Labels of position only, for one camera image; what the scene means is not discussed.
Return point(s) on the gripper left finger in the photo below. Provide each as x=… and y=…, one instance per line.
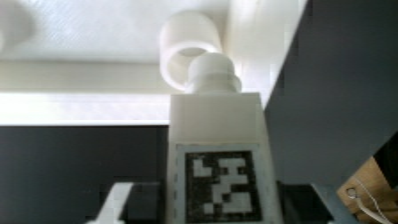
x=110, y=211

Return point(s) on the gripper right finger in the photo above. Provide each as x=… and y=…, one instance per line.
x=339, y=213

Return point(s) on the white leg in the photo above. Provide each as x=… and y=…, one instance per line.
x=220, y=187

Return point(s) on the white square table top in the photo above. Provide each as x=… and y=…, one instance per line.
x=80, y=56

